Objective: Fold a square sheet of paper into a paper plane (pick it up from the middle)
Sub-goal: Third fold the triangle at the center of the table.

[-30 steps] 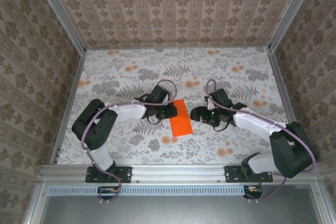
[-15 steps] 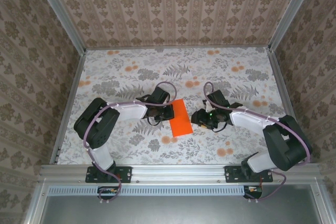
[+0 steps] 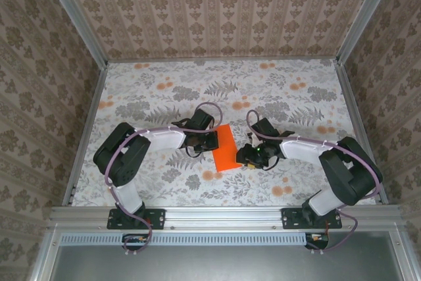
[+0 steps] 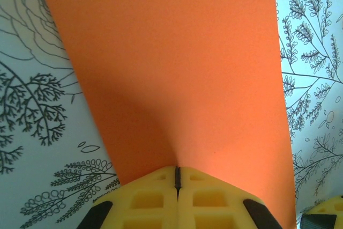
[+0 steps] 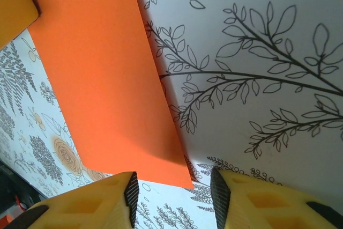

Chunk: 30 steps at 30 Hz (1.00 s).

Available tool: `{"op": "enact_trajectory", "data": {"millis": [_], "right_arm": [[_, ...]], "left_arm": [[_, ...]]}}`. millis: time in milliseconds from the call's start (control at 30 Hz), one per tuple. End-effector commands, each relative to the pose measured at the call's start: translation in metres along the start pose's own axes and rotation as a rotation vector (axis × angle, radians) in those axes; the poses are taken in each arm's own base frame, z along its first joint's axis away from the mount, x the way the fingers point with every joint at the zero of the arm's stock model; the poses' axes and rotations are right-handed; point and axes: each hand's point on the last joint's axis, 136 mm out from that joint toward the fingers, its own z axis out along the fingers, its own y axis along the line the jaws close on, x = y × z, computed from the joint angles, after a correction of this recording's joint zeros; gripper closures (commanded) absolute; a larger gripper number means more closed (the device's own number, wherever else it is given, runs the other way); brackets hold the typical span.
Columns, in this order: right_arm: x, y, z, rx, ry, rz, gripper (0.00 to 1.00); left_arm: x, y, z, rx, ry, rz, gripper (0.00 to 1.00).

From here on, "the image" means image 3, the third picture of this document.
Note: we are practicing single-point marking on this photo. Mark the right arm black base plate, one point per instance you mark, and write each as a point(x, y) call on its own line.
point(291, 218)

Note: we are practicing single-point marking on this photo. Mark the black connector box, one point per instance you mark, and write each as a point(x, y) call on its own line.
point(131, 240)
point(320, 240)

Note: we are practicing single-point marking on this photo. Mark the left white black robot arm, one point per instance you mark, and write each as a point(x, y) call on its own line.
point(164, 141)

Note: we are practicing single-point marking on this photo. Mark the aluminium frame post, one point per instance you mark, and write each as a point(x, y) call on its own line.
point(365, 17)
point(75, 21)

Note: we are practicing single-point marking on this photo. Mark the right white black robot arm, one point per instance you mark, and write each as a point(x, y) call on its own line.
point(302, 151)

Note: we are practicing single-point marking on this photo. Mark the orange paper sheet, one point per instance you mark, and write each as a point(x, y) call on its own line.
point(227, 152)

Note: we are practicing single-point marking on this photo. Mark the long aluminium mounting rail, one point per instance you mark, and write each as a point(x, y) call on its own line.
point(223, 216)

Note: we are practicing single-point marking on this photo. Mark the grey metal panel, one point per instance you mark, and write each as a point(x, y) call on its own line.
point(230, 264)

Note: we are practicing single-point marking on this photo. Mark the aluminium frame bar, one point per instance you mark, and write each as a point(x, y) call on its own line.
point(360, 129)
point(223, 60)
point(87, 129)

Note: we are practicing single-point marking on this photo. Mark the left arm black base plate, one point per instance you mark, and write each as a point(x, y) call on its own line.
point(158, 218)

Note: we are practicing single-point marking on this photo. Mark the floral patterned table cover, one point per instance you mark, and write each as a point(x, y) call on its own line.
point(148, 80)

